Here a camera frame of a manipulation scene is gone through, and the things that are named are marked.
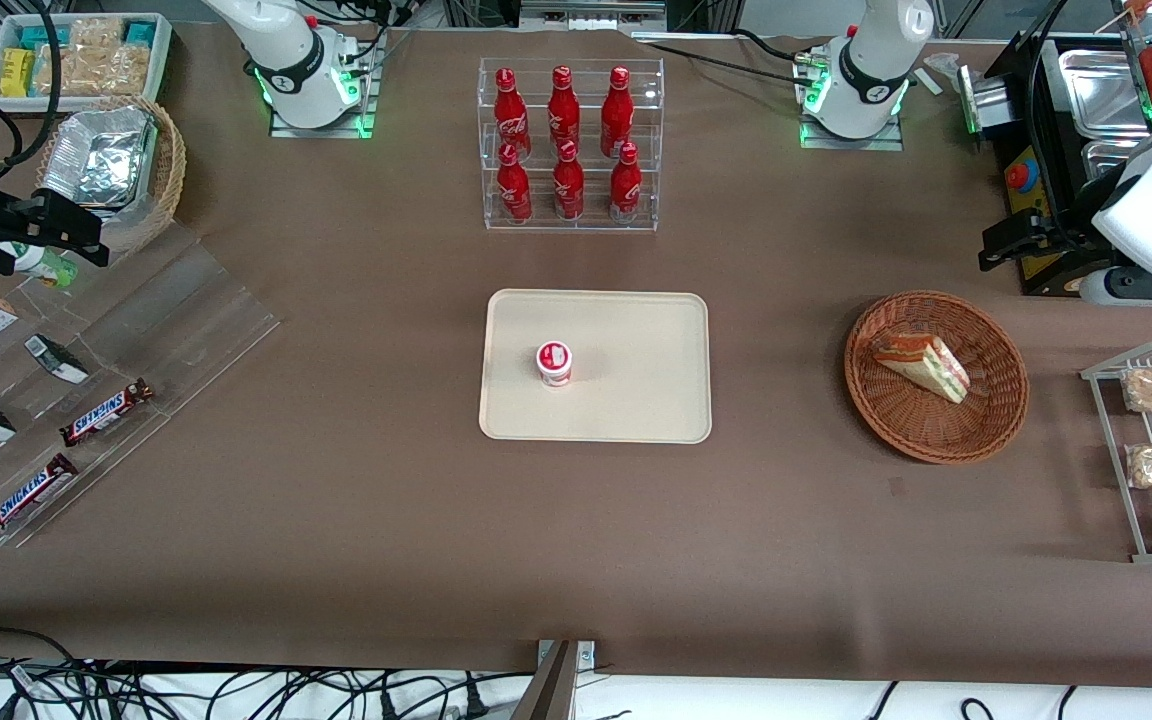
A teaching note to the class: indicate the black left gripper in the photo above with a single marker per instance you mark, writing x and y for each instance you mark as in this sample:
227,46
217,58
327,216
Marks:
1060,228

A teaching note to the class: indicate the triangle sandwich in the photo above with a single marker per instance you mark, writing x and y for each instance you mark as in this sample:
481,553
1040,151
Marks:
921,365

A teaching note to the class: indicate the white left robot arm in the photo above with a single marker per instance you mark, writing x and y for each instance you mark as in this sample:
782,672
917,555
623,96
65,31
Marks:
866,60

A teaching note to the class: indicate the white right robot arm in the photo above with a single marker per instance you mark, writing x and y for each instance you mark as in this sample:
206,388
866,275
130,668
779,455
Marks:
296,60

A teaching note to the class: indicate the tan wicker basket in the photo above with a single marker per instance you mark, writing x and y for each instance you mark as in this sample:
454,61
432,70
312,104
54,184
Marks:
171,170

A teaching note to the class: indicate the brown round wicker basket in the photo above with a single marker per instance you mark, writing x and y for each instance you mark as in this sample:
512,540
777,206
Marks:
906,425

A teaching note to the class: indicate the cream plastic tray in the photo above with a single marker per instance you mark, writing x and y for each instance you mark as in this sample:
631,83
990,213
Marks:
636,380

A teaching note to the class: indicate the small green white bottle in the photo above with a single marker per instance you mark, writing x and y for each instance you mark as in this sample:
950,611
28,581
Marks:
46,266

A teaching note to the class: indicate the red emergency stop button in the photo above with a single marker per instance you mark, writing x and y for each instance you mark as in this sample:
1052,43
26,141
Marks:
1021,177

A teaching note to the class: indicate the black and yellow box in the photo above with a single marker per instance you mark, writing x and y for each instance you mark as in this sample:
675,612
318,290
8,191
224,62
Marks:
1061,180

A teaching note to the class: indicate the silver foil pack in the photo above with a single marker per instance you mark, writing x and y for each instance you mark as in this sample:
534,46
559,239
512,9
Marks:
96,155

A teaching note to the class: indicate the steel warmer pan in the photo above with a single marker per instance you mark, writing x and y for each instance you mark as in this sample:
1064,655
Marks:
1101,95
1106,160

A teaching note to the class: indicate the clear acrylic stepped display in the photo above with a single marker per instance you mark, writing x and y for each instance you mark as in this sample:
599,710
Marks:
196,310

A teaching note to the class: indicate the silver box with green light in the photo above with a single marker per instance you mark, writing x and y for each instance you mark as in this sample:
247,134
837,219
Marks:
986,100

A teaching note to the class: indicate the clear cracker bag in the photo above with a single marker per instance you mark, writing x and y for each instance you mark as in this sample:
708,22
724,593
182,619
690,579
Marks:
96,33
96,72

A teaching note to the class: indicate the yellow snack pack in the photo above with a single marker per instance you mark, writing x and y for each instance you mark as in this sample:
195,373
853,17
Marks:
16,72

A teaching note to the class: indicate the small white label strip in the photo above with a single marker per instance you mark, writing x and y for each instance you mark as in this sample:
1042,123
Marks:
929,82

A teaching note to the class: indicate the snickers chocolate bar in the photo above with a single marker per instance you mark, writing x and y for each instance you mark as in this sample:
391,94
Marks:
28,496
106,413

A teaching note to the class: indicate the white plastic bin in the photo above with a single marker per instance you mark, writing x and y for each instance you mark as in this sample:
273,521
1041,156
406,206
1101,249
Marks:
164,60

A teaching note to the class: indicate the teal snack pack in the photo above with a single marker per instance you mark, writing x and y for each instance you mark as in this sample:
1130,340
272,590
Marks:
41,37
140,33

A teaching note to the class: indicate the clear acrylic bottle rack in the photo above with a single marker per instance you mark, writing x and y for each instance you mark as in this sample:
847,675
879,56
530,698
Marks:
656,140

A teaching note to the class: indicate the red cola bottle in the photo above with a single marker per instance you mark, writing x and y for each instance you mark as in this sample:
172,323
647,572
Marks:
617,110
563,108
626,192
514,192
508,110
568,192

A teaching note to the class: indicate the brown table cover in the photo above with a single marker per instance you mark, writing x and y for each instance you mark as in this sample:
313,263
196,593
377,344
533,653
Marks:
386,560

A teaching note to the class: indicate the red white yogurt cup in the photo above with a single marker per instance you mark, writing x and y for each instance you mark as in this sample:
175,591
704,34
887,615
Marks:
554,364

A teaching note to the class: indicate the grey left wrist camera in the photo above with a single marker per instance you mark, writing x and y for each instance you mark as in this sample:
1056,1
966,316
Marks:
1101,288

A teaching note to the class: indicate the aluminium frame profile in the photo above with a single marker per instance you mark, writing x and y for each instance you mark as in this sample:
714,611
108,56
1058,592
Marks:
591,10

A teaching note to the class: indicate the grey metal bracket beam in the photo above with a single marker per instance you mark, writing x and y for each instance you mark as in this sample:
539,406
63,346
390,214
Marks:
551,690

